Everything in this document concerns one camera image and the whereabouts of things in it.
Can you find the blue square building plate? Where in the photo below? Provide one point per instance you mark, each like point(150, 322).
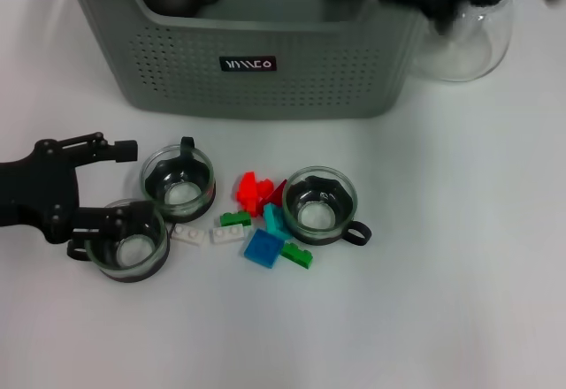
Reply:
point(263, 248)

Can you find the white two-stud building plate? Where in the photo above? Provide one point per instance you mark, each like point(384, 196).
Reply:
point(227, 234)
point(189, 235)

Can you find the bright red building brick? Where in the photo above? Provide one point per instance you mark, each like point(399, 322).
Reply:
point(247, 188)

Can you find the glass carafe black lid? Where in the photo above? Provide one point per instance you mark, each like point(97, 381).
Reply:
point(468, 53)

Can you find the dark red building brick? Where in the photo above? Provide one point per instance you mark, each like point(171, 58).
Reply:
point(277, 194)

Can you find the teal building brick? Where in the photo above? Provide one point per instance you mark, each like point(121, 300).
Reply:
point(274, 223)

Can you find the glass teacup black sleeve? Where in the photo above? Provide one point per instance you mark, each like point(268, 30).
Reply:
point(311, 235)
point(190, 214)
point(128, 275)

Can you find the green building brick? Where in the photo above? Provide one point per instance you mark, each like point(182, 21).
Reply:
point(232, 219)
point(297, 255)

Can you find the grey-green perforated storage bin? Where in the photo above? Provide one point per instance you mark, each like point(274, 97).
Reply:
point(185, 75)

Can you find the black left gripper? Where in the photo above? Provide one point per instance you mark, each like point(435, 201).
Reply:
point(40, 190)

